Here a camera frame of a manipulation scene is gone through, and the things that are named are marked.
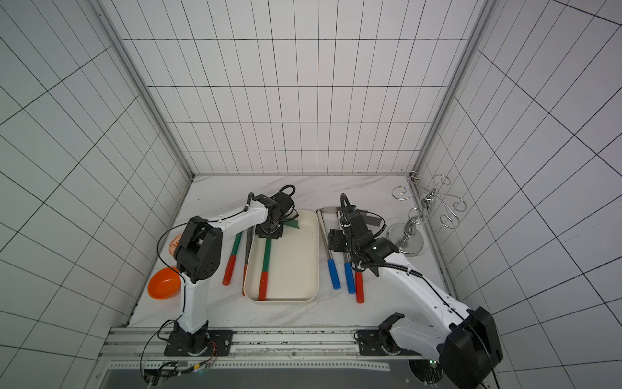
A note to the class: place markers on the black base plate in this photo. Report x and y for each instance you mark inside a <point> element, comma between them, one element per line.
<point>379,343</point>
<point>218,343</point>

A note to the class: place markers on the green hoe red grip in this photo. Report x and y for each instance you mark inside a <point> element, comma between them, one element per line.
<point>232,260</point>
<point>265,267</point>

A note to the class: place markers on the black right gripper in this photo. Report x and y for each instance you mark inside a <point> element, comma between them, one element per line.
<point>338,241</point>

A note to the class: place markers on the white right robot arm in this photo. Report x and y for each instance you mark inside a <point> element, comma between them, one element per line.
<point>463,341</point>

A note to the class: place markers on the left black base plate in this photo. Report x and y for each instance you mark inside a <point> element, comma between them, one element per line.
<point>218,343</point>

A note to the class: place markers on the cream plastic storage tray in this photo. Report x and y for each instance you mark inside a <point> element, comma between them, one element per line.
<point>306,274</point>

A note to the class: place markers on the chrome wire cup rack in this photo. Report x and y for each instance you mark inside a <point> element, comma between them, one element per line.
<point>406,236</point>

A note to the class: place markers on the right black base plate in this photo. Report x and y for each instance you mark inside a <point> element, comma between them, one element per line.
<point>379,343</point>

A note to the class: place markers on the aluminium mounting rail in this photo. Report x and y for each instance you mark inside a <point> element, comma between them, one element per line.
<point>143,348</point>

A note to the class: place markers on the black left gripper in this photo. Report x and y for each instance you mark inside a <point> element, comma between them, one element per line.
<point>279,233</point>

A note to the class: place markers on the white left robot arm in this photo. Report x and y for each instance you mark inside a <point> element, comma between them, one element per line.
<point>198,256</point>

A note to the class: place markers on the orange patterned bowl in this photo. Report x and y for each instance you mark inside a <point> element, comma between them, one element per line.
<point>173,246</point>

